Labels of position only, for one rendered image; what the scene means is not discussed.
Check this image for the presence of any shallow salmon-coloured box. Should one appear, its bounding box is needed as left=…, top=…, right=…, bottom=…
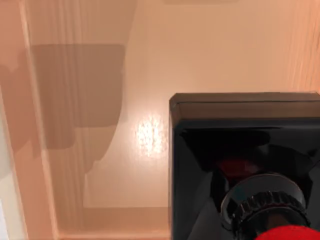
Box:
left=0, top=0, right=320, bottom=240

